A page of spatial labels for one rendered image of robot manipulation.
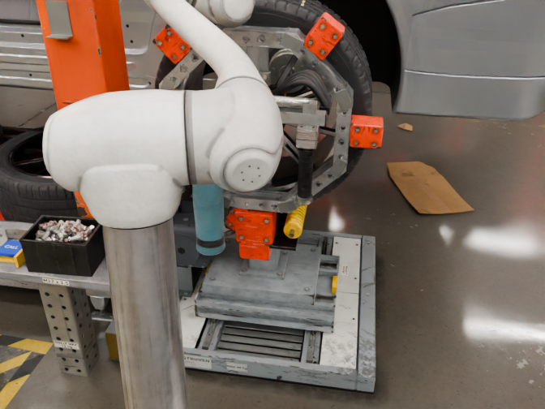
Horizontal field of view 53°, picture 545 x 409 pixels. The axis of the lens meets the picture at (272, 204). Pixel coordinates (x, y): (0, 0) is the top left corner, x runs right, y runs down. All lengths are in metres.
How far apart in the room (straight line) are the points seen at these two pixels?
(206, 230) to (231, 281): 0.41
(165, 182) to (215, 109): 0.12
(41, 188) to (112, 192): 1.39
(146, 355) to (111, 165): 0.30
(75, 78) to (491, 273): 1.85
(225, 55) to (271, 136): 0.27
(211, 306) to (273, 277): 0.25
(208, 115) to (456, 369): 1.55
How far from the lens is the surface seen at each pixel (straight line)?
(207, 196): 1.54
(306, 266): 2.04
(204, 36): 1.01
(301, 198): 1.38
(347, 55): 1.55
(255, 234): 1.72
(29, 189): 2.15
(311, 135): 1.30
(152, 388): 0.90
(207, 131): 0.72
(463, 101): 2.03
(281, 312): 1.94
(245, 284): 1.95
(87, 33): 1.57
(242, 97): 0.77
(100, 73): 1.59
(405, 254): 2.56
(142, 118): 0.72
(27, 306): 2.39
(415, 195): 3.03
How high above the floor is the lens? 1.45
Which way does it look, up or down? 31 degrees down
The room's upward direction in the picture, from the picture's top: 1 degrees clockwise
